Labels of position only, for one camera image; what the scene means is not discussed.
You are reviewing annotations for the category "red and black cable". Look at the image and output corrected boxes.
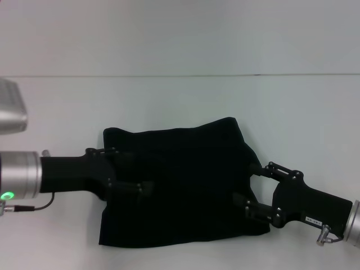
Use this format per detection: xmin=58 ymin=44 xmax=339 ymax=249
xmin=4 ymin=193 xmax=56 ymax=212

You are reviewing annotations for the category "black shirt with FREE print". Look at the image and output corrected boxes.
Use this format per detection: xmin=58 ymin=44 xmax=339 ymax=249
xmin=98 ymin=116 xmax=271 ymax=250

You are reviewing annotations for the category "silver plug on right gripper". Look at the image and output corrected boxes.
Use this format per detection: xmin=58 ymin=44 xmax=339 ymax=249
xmin=316 ymin=224 xmax=331 ymax=243

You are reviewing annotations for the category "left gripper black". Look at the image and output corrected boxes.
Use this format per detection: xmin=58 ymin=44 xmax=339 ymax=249
xmin=40 ymin=147 xmax=154 ymax=201

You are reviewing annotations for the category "left wrist camera silver housing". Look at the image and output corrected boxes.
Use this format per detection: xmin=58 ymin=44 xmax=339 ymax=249
xmin=0 ymin=78 xmax=29 ymax=133

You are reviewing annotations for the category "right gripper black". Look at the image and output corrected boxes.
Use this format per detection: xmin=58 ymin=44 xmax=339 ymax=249
xmin=232 ymin=161 xmax=354 ymax=233

